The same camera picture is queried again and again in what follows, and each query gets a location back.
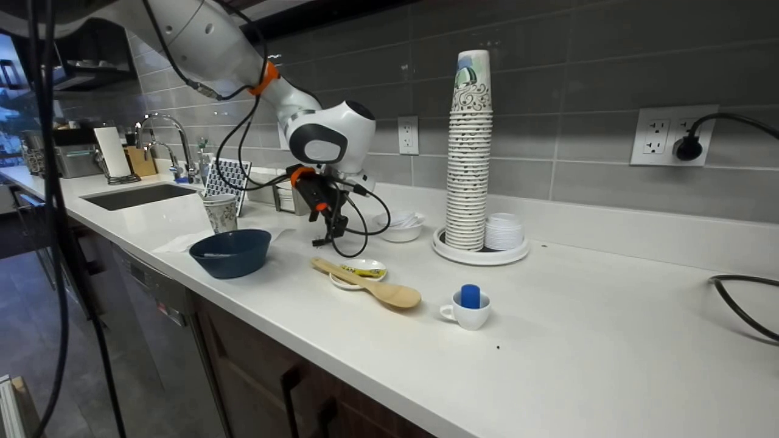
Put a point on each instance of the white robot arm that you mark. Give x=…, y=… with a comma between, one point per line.
x=195, y=32

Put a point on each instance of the tall paper cup stack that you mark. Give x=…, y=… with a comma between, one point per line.
x=468, y=161

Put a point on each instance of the clear drinking glass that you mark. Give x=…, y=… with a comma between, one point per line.
x=223, y=215

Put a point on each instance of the white double wall outlet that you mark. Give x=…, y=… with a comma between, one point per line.
x=653, y=136

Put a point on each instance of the silver countertop appliance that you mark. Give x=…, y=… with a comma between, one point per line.
x=77, y=161

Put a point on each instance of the dark blue bowl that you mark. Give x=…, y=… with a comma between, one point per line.
x=233, y=262

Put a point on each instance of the wooden block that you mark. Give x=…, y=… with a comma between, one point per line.
x=143, y=164

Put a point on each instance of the blue cylinder object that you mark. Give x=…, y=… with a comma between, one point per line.
x=468, y=296

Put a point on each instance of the small white plate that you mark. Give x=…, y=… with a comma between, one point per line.
x=374, y=264

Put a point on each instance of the black wrist camera orange mount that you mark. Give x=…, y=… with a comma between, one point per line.
x=302, y=182

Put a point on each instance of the white espresso cup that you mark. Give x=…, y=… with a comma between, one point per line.
x=471, y=316

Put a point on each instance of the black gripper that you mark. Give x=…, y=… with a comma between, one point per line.
x=324, y=198

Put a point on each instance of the small black clip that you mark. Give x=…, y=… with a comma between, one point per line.
x=324, y=238

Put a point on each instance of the wooden spoon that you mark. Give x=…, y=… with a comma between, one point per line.
x=397, y=296

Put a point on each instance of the grey metal frame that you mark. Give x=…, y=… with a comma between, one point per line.
x=15, y=409

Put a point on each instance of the blue dotted white container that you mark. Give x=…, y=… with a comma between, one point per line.
x=233, y=174

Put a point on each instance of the brown wooden cabinet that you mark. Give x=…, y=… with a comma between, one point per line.
x=244, y=365

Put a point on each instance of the white flat board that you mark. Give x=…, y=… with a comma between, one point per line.
x=114, y=152

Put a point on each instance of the stainless steel dishwasher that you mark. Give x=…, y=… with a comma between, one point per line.
x=148, y=341

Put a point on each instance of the dark upper cabinet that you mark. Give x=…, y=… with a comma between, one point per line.
x=342, y=13

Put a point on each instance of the chrome faucet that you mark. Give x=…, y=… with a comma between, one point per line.
x=185, y=155

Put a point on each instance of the dark wall shelf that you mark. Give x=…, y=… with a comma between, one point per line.
x=98, y=56

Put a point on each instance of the white round tray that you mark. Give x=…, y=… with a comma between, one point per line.
x=479, y=259

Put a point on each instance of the small blue bottle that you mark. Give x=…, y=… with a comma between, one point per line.
x=181, y=172

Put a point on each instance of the black kitchen sink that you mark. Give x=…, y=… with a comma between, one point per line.
x=137, y=196

